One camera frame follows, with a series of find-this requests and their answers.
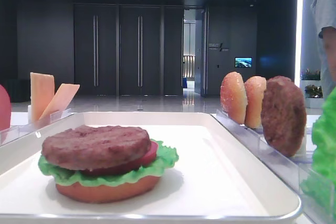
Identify orange cheese slice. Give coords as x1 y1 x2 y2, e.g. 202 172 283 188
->
39 83 80 120
30 72 55 122

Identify green lettuce leaf on burger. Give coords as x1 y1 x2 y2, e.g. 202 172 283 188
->
38 140 179 187

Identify red tomato slice on burger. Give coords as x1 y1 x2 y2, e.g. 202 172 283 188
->
80 141 159 176

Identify far upright bread bun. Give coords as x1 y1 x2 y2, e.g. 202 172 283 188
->
220 72 248 124

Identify upright bread bun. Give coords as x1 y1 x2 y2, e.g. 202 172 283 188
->
220 72 248 124
245 76 266 129

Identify near upright bread bun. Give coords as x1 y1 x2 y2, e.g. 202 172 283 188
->
245 76 266 129

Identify brown meat patty on burger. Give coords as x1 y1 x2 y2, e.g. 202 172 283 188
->
41 125 151 170

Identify upright brown meat patty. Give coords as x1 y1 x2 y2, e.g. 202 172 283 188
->
261 76 307 157

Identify upright orange cheese slice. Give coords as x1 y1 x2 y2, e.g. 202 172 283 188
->
30 72 55 122

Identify red tomato slice in rack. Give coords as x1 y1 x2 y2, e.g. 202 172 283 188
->
0 86 12 131

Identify green lettuce in rack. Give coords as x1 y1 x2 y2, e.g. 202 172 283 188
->
301 91 335 206

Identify white rectangular tray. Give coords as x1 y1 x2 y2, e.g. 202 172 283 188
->
1 112 302 223

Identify bottom bun slice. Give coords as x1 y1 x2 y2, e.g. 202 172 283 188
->
56 176 161 204

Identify flower planter box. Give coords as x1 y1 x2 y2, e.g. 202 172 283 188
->
300 69 323 109

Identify clear acrylic left rack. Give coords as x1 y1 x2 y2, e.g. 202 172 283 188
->
1 109 73 145

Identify clear acrylic rack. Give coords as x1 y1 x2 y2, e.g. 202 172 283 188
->
216 110 335 223
1 109 73 145

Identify person in grey shirt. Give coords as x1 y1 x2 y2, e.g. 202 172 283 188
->
311 0 335 99

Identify clear acrylic right rack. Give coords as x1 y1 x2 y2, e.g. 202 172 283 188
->
216 110 335 223

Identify small wall screen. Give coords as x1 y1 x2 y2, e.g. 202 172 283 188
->
235 57 252 68

